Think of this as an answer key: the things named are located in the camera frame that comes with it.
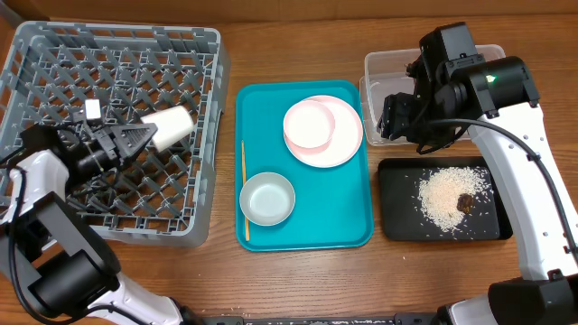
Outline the teal serving tray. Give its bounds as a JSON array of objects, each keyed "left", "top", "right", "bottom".
[{"left": 234, "top": 79, "right": 374, "bottom": 252}]

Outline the black tray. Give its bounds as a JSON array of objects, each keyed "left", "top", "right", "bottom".
[{"left": 378, "top": 157, "right": 513, "bottom": 241}]

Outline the brown food scrap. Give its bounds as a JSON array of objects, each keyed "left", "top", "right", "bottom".
[{"left": 456, "top": 193, "right": 474, "bottom": 214}]

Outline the white cup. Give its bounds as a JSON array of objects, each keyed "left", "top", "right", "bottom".
[{"left": 141, "top": 106, "right": 195, "bottom": 152}]

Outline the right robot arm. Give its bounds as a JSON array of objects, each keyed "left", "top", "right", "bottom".
[{"left": 377, "top": 23, "right": 577, "bottom": 324}]

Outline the grey bowl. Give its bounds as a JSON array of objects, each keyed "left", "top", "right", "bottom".
[{"left": 238, "top": 172, "right": 296, "bottom": 227}]

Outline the pile of rice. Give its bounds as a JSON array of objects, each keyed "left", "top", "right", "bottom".
[{"left": 415, "top": 167, "right": 493, "bottom": 236}]

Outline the grey dish rack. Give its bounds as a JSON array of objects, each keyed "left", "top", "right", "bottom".
[{"left": 1, "top": 22, "right": 230, "bottom": 247}]

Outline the small pink plate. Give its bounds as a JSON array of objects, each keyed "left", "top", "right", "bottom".
[{"left": 283, "top": 99, "right": 336, "bottom": 149}]

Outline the clear plastic bin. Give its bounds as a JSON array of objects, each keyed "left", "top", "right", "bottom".
[{"left": 359, "top": 43, "right": 507, "bottom": 147}]

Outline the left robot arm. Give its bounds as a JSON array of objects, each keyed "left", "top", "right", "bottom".
[{"left": 1, "top": 99, "right": 197, "bottom": 325}]

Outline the large white plate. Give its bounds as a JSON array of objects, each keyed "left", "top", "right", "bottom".
[{"left": 284, "top": 95, "right": 363, "bottom": 168}]

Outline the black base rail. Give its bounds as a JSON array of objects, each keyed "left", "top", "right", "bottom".
[{"left": 191, "top": 312, "right": 448, "bottom": 325}]

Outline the wooden chopstick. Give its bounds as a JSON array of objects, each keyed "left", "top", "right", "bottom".
[{"left": 241, "top": 140, "right": 250, "bottom": 242}]

